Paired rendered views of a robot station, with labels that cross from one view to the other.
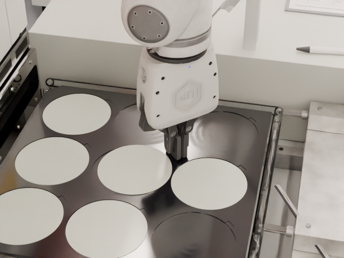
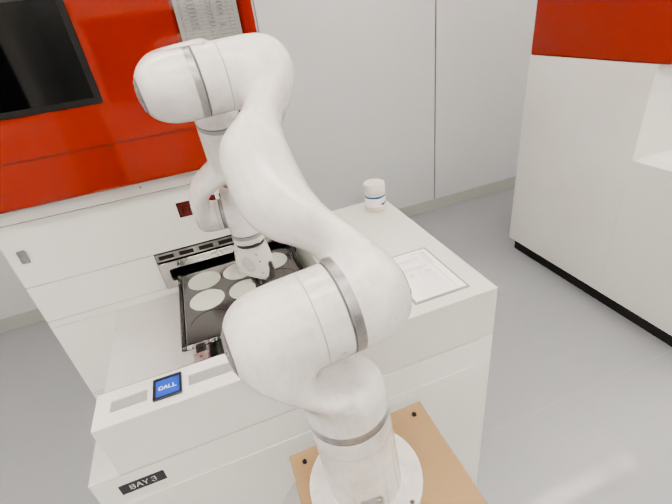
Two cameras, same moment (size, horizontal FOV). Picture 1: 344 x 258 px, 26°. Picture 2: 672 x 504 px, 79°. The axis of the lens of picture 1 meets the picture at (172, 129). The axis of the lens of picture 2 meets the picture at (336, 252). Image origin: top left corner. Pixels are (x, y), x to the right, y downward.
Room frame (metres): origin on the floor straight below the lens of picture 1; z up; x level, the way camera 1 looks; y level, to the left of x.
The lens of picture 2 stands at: (0.52, -0.95, 1.58)
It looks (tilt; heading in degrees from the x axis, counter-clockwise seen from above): 31 degrees down; 62
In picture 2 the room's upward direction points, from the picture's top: 8 degrees counter-clockwise
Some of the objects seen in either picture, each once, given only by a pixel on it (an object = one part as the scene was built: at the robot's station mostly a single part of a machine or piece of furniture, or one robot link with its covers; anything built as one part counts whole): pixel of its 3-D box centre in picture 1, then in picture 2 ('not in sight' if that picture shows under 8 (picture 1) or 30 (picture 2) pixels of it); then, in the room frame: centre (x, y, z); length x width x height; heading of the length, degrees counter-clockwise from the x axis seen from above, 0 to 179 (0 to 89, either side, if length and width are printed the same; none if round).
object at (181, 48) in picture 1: (175, 33); (247, 235); (0.78, 0.00, 1.09); 0.09 x 0.08 x 0.03; 119
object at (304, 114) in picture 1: (294, 113); not in sight; (0.88, -0.18, 0.89); 0.05 x 0.01 x 0.01; 78
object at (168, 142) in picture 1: (165, 137); not in sight; (0.77, 0.01, 0.93); 0.03 x 0.03 x 0.07; 29
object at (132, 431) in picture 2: not in sight; (241, 387); (0.61, -0.28, 0.89); 0.55 x 0.09 x 0.14; 168
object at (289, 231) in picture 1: (277, 229); not in sight; (0.65, -0.13, 0.89); 0.05 x 0.01 x 0.01; 78
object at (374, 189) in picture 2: not in sight; (374, 195); (1.27, 0.09, 1.01); 0.07 x 0.07 x 0.10
